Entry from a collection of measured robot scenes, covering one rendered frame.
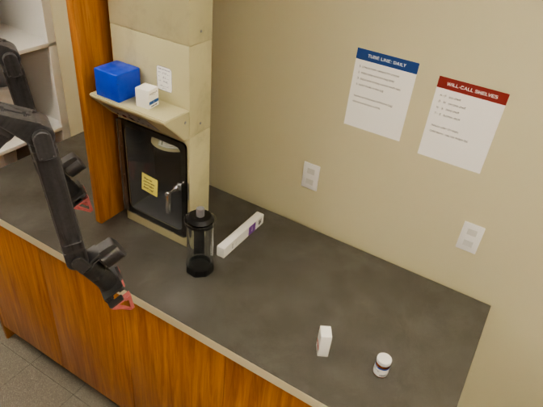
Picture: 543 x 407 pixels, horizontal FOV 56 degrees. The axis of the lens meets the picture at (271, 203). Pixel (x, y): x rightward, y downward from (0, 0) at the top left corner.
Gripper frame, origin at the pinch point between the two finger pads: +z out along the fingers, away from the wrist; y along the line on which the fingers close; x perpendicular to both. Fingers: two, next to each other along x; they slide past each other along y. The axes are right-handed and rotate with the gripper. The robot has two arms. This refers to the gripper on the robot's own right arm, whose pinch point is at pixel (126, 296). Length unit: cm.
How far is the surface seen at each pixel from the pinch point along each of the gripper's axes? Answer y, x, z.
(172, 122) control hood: 21, -43, -27
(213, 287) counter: 2.6, -21.0, 24.6
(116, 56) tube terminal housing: 51, -42, -40
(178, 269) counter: 15.9, -14.4, 20.7
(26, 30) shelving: 164, -17, -27
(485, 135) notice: -26, -118, 12
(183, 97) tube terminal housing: 27, -51, -28
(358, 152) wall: 8, -91, 20
